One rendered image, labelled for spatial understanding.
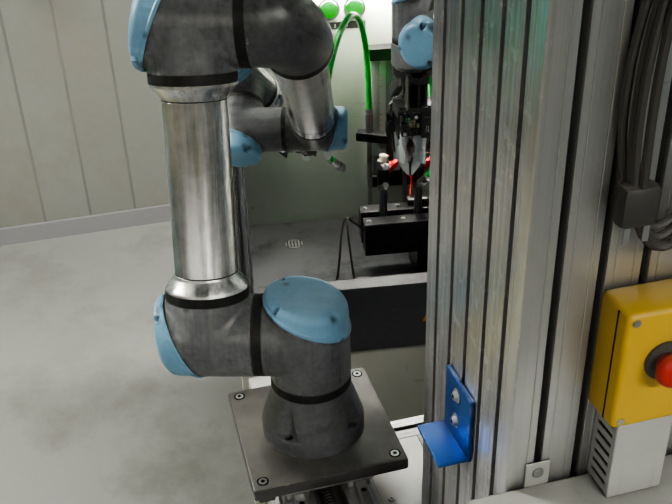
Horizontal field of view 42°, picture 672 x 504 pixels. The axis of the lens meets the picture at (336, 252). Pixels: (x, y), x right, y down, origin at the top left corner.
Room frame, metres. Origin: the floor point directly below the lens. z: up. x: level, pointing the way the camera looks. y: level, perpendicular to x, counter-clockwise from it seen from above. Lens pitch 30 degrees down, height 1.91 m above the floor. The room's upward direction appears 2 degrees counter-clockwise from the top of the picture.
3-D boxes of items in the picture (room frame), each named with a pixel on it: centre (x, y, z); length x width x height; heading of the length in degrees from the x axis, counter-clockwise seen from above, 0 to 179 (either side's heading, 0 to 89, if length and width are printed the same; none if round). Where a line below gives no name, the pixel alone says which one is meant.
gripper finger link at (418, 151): (1.48, -0.16, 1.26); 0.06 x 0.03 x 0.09; 6
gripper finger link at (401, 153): (1.48, -0.13, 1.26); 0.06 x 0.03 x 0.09; 6
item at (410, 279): (1.56, -0.14, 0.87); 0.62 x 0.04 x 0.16; 96
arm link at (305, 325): (1.01, 0.05, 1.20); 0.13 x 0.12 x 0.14; 87
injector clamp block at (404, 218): (1.80, -0.23, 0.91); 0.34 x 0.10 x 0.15; 96
